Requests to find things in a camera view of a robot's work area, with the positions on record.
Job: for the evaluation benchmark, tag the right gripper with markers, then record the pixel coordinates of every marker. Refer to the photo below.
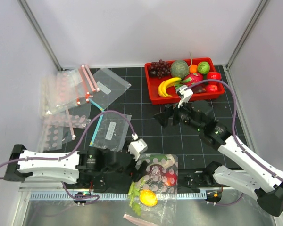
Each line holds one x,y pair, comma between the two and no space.
163,117

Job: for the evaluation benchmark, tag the orange zipper bag stack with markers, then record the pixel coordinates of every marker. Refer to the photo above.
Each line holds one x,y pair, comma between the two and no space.
67,89

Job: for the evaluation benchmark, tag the dark purple grapes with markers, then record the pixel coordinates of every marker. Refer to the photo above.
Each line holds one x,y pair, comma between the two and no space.
159,69

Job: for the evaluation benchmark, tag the green chili pepper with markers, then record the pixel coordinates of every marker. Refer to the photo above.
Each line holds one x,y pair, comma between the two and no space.
157,158

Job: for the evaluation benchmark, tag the red textured fruit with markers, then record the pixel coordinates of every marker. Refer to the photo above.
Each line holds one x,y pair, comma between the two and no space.
171,179

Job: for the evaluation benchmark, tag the yellow banana bunch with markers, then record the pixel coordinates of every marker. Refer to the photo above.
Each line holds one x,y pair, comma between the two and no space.
165,85

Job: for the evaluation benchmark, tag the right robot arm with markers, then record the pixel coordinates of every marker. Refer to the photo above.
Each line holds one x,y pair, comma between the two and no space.
262,181

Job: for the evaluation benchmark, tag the green celery stalk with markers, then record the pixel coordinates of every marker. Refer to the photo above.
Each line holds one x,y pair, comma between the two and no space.
154,180

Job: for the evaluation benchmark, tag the green cantaloupe melon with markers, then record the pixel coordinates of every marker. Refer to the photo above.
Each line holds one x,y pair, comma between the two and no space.
179,69

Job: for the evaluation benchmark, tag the yellow lemon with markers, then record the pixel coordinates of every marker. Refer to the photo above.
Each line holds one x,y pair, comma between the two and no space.
148,198

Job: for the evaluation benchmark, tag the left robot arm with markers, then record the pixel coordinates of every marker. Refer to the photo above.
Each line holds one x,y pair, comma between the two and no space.
91,165

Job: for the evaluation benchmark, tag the dark red apple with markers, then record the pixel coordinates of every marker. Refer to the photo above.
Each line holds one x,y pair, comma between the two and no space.
198,89

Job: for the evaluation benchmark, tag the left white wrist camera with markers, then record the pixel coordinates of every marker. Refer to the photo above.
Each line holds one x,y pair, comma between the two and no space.
136,148

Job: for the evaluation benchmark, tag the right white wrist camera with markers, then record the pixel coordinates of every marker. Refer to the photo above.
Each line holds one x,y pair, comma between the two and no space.
185,94

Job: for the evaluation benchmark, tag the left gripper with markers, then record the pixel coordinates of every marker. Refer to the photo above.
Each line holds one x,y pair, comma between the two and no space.
133,172

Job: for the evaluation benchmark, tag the pink dotted zip bag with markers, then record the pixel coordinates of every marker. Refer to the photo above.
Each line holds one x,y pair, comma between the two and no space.
164,217

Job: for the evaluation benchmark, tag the pink dragon fruit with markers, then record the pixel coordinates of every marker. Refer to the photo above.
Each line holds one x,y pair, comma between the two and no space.
191,79

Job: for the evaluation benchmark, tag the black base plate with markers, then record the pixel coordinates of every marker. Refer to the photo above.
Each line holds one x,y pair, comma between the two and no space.
188,180

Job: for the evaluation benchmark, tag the red tomato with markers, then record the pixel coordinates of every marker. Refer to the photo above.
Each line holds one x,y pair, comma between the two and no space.
211,88

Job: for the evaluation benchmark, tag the green leafy cabbage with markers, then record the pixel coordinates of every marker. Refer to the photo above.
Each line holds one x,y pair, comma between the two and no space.
203,68

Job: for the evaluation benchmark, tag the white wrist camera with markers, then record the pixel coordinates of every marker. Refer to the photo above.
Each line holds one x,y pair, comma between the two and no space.
136,148
185,94

